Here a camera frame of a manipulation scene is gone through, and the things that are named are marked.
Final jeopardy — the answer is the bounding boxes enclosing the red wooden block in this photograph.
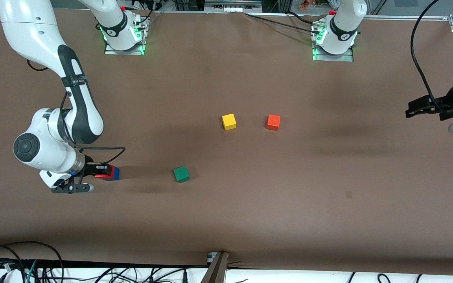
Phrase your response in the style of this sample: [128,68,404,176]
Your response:
[95,165,114,180]

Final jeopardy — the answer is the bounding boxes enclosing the green wooden block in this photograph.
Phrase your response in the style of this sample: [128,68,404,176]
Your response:
[173,165,190,183]

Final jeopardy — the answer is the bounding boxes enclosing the brown table cover sheet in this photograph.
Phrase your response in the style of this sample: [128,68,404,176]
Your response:
[0,8,453,276]

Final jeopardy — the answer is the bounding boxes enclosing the aluminium profile bar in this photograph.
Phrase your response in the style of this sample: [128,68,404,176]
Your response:
[201,251,229,283]

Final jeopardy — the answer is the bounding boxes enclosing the grey metal device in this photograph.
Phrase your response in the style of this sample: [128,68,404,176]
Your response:
[205,0,262,12]

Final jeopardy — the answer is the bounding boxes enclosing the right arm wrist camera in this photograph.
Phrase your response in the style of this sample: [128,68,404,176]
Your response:
[52,183,94,194]

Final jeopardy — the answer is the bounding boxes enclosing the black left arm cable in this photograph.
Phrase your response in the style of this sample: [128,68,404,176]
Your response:
[410,0,441,114]

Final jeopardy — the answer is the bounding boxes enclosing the aluminium frame rail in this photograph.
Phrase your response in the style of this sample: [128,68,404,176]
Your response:
[362,14,453,33]

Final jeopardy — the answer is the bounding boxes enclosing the black looping desk cable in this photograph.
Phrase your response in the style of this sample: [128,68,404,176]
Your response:
[0,241,64,283]

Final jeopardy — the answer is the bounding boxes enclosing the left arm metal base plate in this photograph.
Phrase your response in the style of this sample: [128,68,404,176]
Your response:
[312,22,355,62]

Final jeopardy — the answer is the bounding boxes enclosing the teal cable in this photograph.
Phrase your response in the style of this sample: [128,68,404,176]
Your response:
[25,259,38,283]

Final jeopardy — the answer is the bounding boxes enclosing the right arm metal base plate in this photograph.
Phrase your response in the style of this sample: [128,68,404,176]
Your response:
[104,16,148,55]

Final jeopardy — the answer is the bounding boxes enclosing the black base power cables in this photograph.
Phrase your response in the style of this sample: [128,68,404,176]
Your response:
[244,11,322,35]

